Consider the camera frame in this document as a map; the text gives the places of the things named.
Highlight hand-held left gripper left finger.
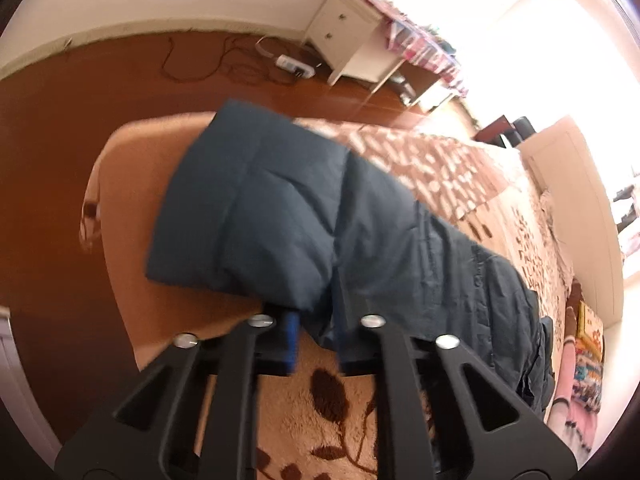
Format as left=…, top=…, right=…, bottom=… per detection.
left=54, top=302, right=303, bottom=480

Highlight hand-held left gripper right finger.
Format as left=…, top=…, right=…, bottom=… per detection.
left=336, top=305, right=581, bottom=480

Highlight dark blue down jacket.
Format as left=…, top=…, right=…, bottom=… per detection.
left=145, top=99, right=556, bottom=413

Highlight leaf print blanket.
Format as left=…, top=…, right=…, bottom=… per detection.
left=79, top=111, right=576, bottom=480

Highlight pink patchwork quilt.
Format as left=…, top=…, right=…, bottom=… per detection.
left=547, top=310, right=601, bottom=453

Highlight cartoon print pillow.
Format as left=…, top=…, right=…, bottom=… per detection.
left=572, top=300, right=607, bottom=411

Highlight dark chair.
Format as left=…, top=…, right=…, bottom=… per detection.
left=475, top=116, right=536, bottom=150

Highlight white power strip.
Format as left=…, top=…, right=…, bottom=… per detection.
left=276, top=54, right=317, bottom=80

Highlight white desk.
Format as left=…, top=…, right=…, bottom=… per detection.
left=370, top=52, right=456, bottom=111

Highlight white bed headboard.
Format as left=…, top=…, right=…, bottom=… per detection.
left=520, top=116, right=626, bottom=331

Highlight pink plaid tablecloth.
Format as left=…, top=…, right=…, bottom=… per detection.
left=350, top=0, right=471, bottom=98

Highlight white nightstand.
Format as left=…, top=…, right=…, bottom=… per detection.
left=302, top=0, right=383, bottom=86

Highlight dark floor cable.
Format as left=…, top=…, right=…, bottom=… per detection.
left=161, top=35, right=281, bottom=85

